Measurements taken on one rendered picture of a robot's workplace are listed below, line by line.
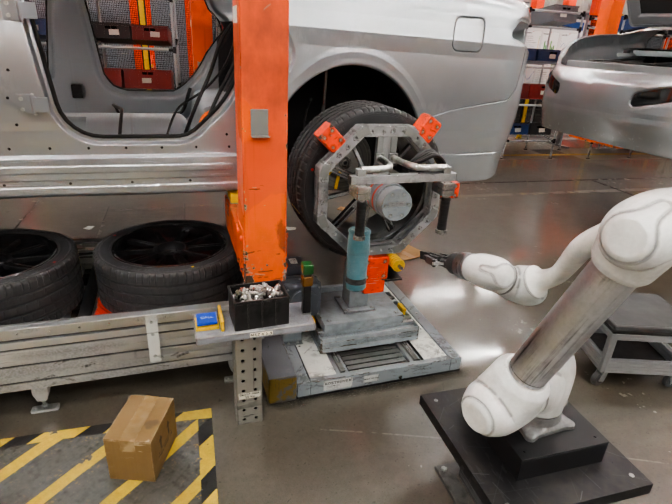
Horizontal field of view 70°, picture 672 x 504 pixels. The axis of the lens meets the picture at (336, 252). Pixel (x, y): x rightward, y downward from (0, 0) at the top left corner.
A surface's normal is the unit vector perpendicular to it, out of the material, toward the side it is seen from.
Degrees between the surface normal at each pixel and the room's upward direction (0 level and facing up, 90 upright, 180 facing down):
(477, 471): 0
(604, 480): 0
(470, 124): 90
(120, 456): 90
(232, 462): 0
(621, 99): 86
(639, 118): 91
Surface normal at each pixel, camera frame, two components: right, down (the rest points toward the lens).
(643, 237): -0.82, 0.12
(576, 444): 0.06, -0.90
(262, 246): 0.31, 0.40
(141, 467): -0.04, 0.40
